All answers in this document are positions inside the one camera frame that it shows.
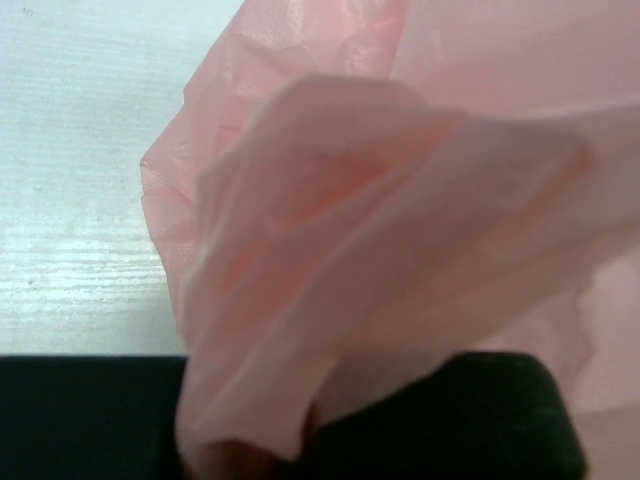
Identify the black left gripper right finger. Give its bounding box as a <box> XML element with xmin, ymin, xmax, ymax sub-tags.
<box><xmin>299</xmin><ymin>352</ymin><xmax>588</xmax><ymax>480</ymax></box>

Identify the pink plastic bag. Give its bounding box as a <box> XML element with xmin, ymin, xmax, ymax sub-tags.
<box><xmin>140</xmin><ymin>1</ymin><xmax>639</xmax><ymax>479</ymax></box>

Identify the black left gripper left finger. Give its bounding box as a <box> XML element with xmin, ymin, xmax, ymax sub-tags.
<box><xmin>1</xmin><ymin>355</ymin><xmax>185</xmax><ymax>479</ymax></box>

